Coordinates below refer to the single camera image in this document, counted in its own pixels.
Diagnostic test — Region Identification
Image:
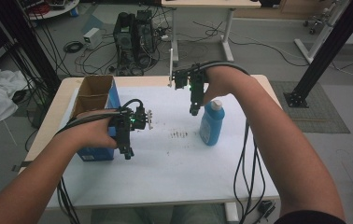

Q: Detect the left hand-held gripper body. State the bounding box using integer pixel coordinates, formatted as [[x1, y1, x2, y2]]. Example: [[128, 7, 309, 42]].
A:
[[108, 105, 154, 147]]

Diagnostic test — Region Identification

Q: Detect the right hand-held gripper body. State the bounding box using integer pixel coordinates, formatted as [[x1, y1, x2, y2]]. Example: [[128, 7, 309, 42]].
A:
[[168, 63, 209, 105]]

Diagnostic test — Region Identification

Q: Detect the blue bottle with white cap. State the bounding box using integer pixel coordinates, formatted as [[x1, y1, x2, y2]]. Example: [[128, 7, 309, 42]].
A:
[[199, 99, 226, 147]]

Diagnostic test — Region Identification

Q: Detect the blue cardboard box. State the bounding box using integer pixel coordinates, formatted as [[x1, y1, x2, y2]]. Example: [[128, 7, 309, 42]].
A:
[[71, 75, 122, 162]]

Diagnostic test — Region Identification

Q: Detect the person's right hand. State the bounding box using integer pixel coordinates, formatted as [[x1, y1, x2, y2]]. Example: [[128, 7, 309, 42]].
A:
[[202, 65, 245, 107]]

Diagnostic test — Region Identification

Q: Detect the person's left hand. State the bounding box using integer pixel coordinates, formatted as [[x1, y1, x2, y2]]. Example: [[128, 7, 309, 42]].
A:
[[70, 108, 120, 151]]

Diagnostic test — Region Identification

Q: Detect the white table cover sheet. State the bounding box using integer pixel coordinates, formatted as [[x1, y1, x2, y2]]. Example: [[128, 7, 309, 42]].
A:
[[46, 85, 280, 210]]

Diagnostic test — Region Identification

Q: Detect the black computer tower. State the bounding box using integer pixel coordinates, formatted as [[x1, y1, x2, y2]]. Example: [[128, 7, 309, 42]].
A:
[[112, 9, 158, 77]]

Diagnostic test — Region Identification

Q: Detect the white-legged wooden desk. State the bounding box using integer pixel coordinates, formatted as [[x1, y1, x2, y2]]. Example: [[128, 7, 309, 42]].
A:
[[161, 0, 262, 64]]

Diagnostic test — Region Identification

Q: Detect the small white device box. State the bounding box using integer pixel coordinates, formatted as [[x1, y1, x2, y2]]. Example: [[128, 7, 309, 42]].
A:
[[82, 26, 104, 50]]

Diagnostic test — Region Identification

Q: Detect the grey tape strip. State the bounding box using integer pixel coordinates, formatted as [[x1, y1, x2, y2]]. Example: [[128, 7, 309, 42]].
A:
[[11, 161, 33, 173]]

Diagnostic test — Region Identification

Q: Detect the white table leg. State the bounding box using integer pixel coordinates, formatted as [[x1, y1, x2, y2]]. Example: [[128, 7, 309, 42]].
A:
[[224, 202, 240, 223]]

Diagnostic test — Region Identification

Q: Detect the black plug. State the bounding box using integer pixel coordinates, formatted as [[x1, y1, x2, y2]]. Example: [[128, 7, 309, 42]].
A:
[[256, 200, 277, 219]]

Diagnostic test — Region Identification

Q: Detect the grey floor mat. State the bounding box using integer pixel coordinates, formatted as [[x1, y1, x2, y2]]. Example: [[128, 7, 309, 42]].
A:
[[269, 79, 352, 135]]

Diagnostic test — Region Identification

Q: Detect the round white table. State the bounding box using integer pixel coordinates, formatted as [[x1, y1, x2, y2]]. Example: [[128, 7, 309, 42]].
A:
[[21, 0, 81, 21]]

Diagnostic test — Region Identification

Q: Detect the white metal stand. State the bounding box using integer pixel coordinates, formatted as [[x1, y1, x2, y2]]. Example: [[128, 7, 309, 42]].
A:
[[293, 0, 352, 65]]

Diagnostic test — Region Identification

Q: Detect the office chair base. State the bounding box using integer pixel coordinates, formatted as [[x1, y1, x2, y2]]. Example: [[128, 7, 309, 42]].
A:
[[303, 6, 332, 35]]

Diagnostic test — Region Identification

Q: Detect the black sleeve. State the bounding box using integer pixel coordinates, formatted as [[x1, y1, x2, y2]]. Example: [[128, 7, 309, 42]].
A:
[[273, 209, 348, 224]]

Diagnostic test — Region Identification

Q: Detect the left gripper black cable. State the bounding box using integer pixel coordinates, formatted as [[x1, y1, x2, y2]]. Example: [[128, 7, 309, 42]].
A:
[[55, 98, 145, 224]]

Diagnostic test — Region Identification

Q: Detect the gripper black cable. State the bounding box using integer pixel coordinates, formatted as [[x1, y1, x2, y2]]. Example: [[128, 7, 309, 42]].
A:
[[195, 60, 267, 224], [55, 98, 145, 224]]

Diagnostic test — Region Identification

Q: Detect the long black floor cable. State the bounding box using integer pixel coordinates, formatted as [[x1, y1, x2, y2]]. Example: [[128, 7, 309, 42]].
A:
[[192, 20, 310, 68]]

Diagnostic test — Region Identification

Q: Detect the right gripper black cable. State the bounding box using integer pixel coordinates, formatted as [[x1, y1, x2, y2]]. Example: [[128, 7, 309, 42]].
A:
[[195, 60, 267, 224]]

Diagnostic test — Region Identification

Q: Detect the coiled black cable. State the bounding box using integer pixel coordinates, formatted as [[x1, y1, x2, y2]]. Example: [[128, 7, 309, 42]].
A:
[[63, 39, 85, 54]]

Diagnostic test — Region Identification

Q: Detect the black metal stand post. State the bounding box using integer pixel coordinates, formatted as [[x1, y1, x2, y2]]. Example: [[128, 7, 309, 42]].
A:
[[0, 0, 63, 94], [282, 0, 353, 109]]

